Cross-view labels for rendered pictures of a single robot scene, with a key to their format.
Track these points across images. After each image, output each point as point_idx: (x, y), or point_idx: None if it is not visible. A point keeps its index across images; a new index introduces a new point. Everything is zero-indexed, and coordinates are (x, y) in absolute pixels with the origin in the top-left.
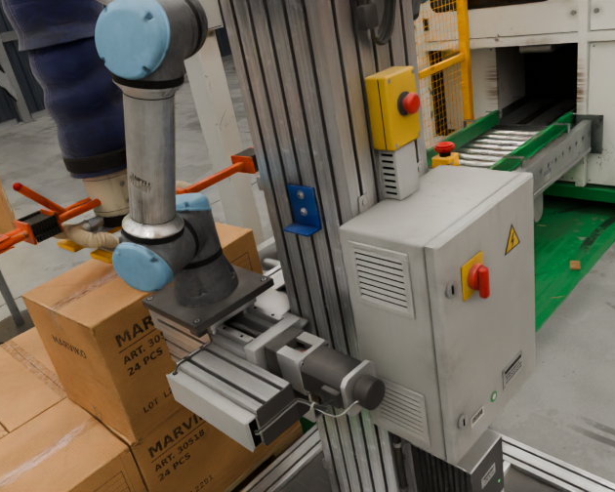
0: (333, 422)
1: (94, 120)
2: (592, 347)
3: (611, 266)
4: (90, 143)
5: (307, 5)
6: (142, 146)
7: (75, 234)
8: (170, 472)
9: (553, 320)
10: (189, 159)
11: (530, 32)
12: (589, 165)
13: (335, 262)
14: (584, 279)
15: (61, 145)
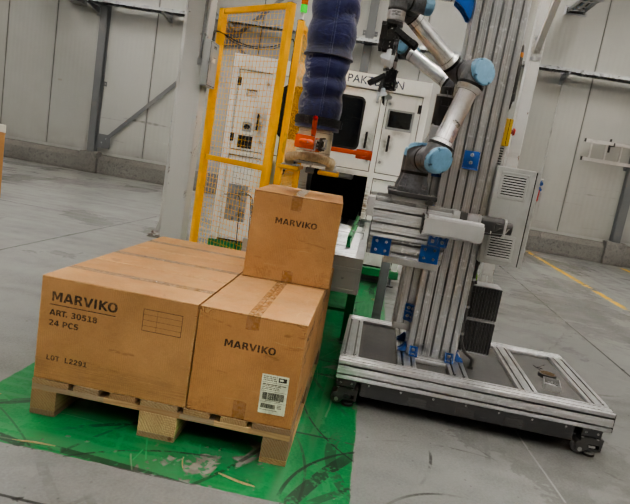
0: (434, 277)
1: (339, 101)
2: None
3: (393, 302)
4: (334, 112)
5: (508, 86)
6: (465, 110)
7: (322, 156)
8: (319, 323)
9: (388, 318)
10: None
11: (340, 165)
12: None
13: (477, 185)
14: (385, 305)
15: (316, 108)
